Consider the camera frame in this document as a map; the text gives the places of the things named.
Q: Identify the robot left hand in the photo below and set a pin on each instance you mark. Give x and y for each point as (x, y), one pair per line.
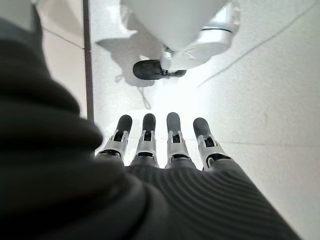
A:
(62, 175)

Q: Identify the narrow white cabinet door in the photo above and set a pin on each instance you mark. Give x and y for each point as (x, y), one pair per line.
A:
(67, 75)

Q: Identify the black robot left foot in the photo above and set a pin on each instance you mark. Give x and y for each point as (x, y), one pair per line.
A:
(146, 70)

